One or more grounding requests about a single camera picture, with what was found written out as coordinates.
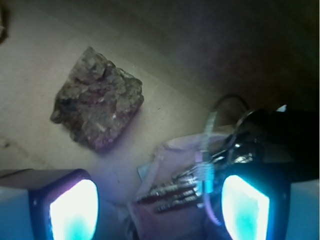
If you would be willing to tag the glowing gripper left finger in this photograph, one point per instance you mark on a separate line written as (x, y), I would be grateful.
(64, 204)

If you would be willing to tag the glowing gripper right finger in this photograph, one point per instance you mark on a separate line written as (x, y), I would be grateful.
(255, 202)

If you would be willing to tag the silver key bunch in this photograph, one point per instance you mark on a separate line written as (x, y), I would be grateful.
(198, 181)

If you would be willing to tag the brown rock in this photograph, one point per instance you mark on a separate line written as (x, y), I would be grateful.
(97, 101)

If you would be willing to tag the brown paper bag bin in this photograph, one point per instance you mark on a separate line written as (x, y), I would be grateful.
(187, 53)

